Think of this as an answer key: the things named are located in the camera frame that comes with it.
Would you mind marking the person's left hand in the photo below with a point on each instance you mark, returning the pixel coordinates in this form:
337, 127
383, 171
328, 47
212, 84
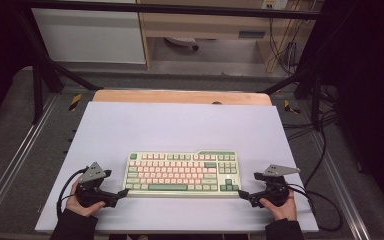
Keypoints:
83, 211

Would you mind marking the white wall socket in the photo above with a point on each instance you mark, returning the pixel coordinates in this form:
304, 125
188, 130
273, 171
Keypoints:
275, 4

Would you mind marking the grey chair base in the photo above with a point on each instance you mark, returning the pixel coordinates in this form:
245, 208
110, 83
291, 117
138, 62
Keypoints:
181, 41

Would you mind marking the cream pink green keyboard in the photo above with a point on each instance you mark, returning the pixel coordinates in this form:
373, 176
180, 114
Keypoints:
180, 175

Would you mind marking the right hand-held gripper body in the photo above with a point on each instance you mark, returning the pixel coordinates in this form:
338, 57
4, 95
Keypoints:
275, 193

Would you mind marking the light wooden desk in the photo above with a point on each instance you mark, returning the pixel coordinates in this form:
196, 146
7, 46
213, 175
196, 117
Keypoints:
196, 25

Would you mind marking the white board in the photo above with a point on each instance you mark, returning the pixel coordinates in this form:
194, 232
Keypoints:
180, 130

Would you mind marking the white cabinet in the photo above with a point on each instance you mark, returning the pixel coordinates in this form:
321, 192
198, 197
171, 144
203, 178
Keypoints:
90, 36

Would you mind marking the black metal stand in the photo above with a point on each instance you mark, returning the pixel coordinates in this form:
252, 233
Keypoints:
38, 86
316, 100

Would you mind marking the person's right hand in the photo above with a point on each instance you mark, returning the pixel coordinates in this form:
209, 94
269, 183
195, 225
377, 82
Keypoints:
285, 211

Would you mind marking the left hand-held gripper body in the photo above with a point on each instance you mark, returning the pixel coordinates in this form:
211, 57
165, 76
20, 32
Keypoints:
91, 195

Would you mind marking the wooden board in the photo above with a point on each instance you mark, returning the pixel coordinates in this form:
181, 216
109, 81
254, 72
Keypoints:
180, 97

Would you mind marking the aluminium rail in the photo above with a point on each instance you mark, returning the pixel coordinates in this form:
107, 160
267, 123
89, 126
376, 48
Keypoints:
343, 196
16, 163

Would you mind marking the black horizontal metal bar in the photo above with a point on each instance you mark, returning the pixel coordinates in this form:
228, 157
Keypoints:
180, 9

